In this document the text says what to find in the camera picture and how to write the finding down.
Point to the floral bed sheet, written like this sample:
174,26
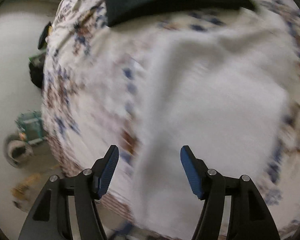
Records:
94,76

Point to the black bag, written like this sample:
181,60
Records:
36,69

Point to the black cloth on box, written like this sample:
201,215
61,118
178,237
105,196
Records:
43,36

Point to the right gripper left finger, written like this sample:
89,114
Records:
49,216

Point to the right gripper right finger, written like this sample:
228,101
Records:
250,217

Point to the white knit sweater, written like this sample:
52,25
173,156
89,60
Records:
222,94

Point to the teal storage rack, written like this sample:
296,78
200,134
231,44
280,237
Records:
30,127

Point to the yellow box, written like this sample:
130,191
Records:
50,30

